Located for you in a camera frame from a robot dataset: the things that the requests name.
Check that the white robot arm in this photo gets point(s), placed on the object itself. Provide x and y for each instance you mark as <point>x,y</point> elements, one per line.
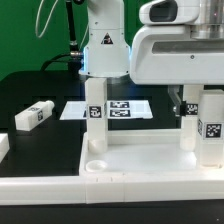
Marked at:
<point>107,55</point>

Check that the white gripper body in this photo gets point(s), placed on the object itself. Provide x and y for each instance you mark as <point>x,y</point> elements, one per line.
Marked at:
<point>167,55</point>

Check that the white desk tabletop tray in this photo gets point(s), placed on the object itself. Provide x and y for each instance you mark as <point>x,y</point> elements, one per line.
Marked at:
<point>141,152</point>

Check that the white left fence piece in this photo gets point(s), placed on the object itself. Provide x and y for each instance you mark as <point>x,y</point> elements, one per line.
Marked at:
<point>4,145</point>

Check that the black cable post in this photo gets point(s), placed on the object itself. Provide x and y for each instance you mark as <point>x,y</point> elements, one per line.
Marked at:
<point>76,55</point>

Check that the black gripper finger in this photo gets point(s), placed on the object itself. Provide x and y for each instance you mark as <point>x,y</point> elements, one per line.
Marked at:
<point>183,108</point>

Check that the fiducial marker sheet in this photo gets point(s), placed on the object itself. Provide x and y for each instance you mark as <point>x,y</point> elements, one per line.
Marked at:
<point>125,109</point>

